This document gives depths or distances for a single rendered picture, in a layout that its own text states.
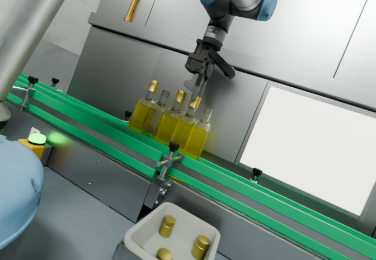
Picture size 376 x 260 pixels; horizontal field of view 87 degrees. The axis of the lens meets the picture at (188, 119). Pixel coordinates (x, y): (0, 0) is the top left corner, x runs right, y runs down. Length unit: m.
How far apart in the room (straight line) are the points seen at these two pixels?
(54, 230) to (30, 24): 0.42
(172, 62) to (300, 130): 0.57
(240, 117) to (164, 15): 0.59
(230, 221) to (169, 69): 0.62
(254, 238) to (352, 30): 0.77
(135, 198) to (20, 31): 0.47
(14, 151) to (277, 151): 0.72
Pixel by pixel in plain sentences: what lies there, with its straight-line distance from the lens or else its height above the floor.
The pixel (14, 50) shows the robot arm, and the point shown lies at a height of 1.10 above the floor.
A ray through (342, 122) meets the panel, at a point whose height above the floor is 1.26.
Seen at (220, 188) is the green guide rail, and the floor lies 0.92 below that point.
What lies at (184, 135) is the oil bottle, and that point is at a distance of 0.68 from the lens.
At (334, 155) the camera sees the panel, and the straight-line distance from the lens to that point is 0.84.
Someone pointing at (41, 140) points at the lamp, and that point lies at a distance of 0.80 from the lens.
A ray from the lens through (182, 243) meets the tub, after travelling 0.63.
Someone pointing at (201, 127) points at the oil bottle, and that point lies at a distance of 0.66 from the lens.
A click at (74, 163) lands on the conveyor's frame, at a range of 0.75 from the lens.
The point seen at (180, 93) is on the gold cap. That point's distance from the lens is 0.71.
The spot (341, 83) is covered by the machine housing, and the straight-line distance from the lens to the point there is 0.87.
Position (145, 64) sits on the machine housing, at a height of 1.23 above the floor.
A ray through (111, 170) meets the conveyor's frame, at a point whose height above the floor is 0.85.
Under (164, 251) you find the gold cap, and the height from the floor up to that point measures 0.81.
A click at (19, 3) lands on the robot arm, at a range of 0.33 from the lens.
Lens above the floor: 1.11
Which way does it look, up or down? 3 degrees down
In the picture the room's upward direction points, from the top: 22 degrees clockwise
